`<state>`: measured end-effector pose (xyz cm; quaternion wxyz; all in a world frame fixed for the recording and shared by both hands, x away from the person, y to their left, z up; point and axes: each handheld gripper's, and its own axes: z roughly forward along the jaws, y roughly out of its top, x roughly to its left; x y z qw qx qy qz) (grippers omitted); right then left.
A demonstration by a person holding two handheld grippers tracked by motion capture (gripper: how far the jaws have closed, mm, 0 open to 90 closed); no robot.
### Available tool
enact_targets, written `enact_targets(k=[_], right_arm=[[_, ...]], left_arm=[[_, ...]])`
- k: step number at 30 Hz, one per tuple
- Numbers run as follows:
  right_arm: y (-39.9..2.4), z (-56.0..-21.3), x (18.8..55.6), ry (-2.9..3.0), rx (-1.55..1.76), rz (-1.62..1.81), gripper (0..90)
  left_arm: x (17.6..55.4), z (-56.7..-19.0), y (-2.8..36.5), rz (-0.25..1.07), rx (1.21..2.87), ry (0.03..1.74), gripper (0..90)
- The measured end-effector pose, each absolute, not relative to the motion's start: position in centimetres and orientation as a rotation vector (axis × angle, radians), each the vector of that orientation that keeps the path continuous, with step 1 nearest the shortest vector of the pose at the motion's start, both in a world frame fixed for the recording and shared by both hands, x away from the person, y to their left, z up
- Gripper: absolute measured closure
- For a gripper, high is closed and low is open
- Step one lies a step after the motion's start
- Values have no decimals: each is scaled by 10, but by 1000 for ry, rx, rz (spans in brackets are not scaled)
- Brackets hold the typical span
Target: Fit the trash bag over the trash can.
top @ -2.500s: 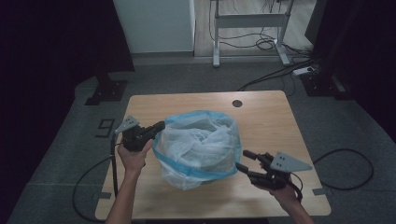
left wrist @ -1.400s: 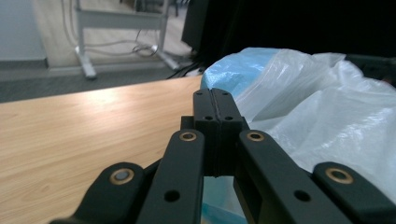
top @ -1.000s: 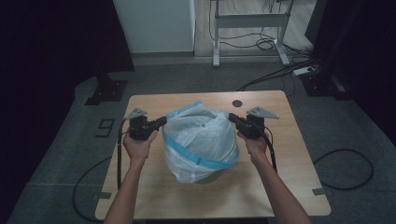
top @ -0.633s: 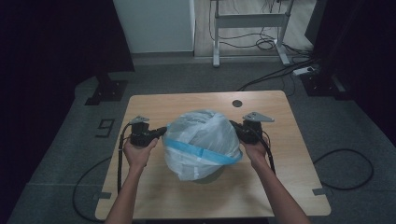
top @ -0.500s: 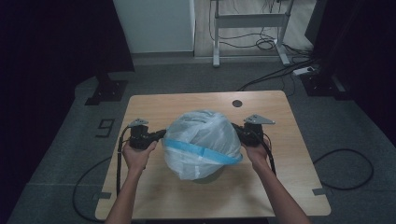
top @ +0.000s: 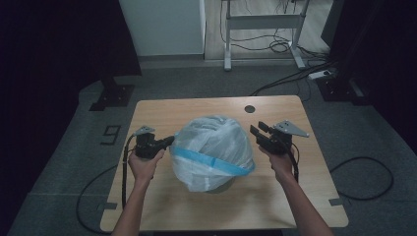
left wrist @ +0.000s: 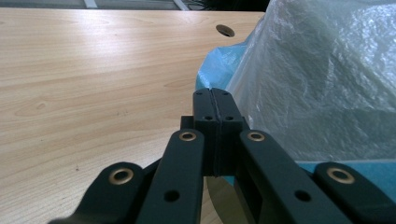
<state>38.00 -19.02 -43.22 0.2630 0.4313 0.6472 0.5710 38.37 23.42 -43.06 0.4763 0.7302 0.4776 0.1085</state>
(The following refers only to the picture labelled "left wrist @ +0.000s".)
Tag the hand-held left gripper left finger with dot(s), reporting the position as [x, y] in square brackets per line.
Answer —
[205, 109]

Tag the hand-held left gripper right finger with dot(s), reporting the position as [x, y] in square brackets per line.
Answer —
[229, 112]

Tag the white bag with blue band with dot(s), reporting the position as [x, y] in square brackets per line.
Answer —
[311, 77]

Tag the green plastic bin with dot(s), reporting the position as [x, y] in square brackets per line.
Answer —
[219, 202]

